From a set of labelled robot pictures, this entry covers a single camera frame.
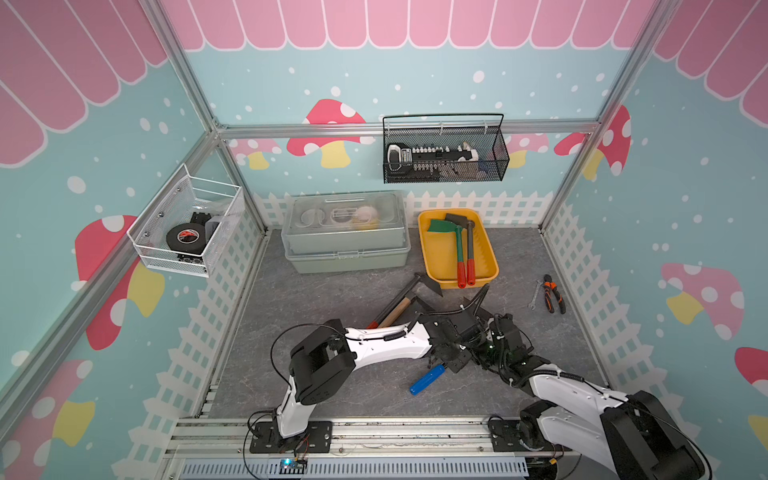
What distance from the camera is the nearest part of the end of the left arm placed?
1.98 ft

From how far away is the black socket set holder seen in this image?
35.0 inches

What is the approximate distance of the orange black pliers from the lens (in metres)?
0.99

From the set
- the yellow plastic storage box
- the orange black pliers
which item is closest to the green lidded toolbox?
the yellow plastic storage box

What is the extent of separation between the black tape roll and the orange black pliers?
3.38ft

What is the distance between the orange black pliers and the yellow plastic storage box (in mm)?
191

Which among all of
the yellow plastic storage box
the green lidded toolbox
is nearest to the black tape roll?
the green lidded toolbox

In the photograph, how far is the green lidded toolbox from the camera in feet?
3.14

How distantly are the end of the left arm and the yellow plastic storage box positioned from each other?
277 millimetres

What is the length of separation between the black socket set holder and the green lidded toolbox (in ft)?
0.48

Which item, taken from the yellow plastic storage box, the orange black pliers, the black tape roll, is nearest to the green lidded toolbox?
the yellow plastic storage box

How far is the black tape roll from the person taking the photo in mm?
689

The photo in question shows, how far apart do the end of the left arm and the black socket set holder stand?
444 millimetres

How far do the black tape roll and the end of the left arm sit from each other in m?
0.55

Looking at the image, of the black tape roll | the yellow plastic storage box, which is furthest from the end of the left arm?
the black tape roll
